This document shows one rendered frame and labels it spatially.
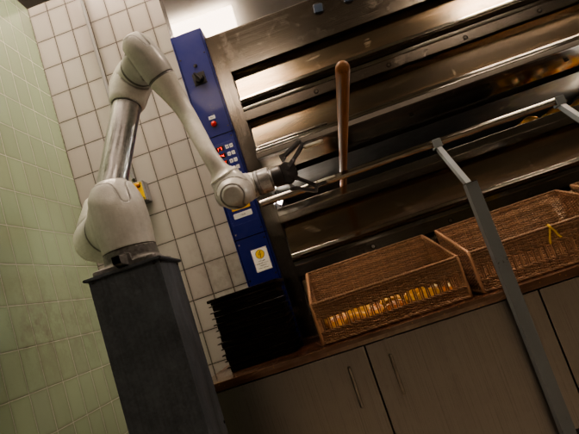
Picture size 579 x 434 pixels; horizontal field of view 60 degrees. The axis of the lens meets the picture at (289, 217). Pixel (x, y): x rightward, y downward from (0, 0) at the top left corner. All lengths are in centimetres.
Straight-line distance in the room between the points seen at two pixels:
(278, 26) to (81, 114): 107
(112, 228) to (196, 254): 98
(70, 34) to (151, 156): 78
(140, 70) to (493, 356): 152
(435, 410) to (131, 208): 116
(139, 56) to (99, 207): 59
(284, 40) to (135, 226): 140
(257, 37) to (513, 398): 189
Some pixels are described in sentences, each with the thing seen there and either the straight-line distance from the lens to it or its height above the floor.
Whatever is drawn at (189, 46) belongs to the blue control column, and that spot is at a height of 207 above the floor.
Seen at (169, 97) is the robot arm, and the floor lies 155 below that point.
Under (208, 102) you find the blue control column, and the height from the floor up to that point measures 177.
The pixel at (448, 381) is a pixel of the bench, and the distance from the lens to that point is 182.
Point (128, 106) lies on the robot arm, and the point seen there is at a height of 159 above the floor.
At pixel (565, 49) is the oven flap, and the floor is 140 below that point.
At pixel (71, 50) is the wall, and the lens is 290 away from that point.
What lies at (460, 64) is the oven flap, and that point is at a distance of 255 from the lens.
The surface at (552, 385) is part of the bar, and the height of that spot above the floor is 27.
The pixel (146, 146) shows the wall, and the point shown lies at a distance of 256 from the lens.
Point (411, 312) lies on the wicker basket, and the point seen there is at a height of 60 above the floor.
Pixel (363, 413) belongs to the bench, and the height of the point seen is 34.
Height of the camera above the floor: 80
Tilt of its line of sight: 8 degrees up
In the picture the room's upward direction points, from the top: 18 degrees counter-clockwise
